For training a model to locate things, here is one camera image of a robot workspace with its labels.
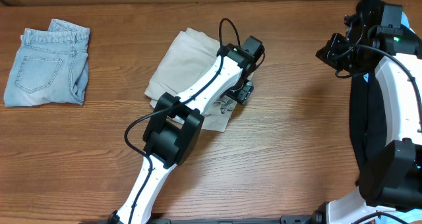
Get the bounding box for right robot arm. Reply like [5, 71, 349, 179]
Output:
[310, 0, 421, 223]

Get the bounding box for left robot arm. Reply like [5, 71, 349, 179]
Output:
[107, 36, 265, 224]

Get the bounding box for beige cotton shorts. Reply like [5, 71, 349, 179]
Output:
[145, 28, 237, 132]

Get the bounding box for folded light blue jeans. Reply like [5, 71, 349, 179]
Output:
[3, 19, 90, 107]

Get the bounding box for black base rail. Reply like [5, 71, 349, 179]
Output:
[148, 215, 312, 224]

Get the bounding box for black printed shirt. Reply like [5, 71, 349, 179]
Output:
[348, 0, 422, 185]

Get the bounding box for light blue shirt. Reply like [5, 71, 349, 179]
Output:
[375, 13, 422, 224]

